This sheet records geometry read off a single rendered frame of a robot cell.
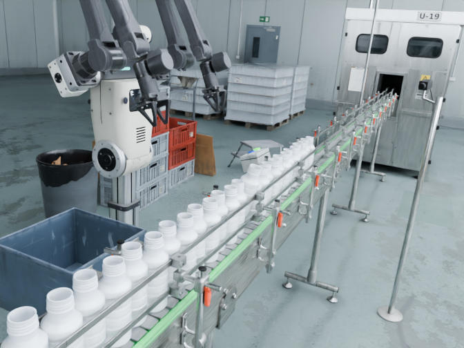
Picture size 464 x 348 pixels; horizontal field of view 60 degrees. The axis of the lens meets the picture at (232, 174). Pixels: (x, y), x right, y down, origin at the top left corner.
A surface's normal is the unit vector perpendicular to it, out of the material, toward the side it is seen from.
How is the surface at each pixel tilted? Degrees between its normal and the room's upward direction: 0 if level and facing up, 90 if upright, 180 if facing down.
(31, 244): 90
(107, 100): 90
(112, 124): 101
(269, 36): 90
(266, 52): 90
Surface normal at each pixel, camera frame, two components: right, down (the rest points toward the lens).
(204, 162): -0.41, 0.40
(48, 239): 0.90, 0.19
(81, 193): 0.68, 0.33
